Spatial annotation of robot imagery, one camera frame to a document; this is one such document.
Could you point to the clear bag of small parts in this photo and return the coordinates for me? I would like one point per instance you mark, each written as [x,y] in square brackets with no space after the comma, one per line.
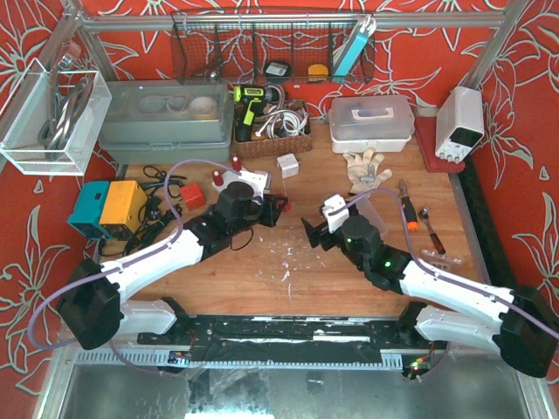
[442,261]

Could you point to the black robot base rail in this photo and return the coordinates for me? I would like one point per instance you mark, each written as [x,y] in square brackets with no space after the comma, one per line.
[283,339]

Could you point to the white cube power adapter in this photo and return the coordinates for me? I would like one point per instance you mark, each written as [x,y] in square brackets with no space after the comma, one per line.
[288,165]

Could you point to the white plastic storage box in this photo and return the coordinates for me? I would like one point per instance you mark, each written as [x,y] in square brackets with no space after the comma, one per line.
[385,123]

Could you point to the white work gloves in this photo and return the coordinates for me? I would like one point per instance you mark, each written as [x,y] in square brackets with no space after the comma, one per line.
[366,164]

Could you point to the black wire wall basket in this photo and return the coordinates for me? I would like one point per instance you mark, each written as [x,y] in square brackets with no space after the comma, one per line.
[233,45]

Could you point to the clear acrylic wall bin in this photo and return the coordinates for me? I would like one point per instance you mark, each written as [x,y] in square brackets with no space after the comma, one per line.
[50,124]

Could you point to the red mat under supply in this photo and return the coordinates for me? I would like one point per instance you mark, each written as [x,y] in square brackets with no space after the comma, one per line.
[425,131]

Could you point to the teal white book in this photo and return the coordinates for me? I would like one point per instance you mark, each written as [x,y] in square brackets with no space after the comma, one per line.
[347,54]

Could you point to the grey plastic toolbox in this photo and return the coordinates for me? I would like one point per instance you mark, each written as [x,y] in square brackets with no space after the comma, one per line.
[164,122]

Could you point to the green black cordless drill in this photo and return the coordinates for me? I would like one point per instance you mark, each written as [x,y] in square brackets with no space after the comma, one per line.
[253,100]

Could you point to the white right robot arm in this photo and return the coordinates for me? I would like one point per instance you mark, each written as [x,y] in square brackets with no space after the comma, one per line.
[518,325]

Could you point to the yellow tape measure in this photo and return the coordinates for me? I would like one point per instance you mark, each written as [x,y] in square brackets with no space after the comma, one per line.
[317,73]

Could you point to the white bench power supply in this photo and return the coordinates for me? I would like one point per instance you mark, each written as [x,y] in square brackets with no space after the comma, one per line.
[459,124]

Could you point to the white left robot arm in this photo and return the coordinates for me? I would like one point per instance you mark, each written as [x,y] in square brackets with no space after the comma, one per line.
[97,304]

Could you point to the yellow teal soldering station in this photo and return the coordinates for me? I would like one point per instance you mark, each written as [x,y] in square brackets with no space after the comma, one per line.
[109,210]

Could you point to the white peg base plate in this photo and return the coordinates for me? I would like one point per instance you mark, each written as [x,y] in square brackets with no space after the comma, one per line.
[260,181]

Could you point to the woven wicker basket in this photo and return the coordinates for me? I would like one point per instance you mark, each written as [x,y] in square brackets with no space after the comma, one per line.
[276,146]

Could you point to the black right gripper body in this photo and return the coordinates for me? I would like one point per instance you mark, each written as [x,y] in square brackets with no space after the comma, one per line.
[318,233]

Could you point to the red cube power socket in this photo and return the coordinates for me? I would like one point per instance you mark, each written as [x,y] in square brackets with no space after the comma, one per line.
[193,196]

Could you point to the clear tray of red parts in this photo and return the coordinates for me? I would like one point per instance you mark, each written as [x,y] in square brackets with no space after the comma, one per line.
[365,208]

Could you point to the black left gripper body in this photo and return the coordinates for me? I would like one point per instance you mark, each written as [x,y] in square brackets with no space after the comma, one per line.
[271,209]

